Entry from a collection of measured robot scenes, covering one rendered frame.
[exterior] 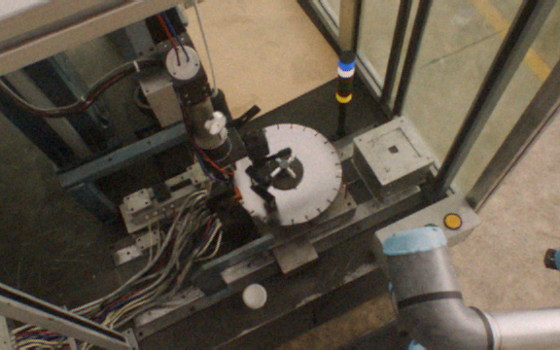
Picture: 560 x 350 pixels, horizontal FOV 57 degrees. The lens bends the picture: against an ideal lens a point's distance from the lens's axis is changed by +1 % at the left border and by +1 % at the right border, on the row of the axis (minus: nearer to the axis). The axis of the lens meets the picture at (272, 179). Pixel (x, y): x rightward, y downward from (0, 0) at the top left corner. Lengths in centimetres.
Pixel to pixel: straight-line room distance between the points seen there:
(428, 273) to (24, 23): 76
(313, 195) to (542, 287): 136
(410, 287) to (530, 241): 167
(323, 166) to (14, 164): 112
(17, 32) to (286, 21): 174
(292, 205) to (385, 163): 32
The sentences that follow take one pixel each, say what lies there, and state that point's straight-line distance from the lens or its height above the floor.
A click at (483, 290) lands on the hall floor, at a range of 245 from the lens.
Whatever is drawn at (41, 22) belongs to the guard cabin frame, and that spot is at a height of 203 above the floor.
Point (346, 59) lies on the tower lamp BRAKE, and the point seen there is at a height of 116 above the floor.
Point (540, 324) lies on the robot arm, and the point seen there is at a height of 131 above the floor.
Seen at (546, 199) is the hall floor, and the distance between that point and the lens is 269.
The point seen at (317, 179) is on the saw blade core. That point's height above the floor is 95.
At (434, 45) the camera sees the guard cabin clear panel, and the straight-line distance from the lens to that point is 142.
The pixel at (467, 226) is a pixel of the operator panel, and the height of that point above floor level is 90.
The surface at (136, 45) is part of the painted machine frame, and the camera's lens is 106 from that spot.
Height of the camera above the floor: 228
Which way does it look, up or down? 64 degrees down
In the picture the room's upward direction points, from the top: 11 degrees counter-clockwise
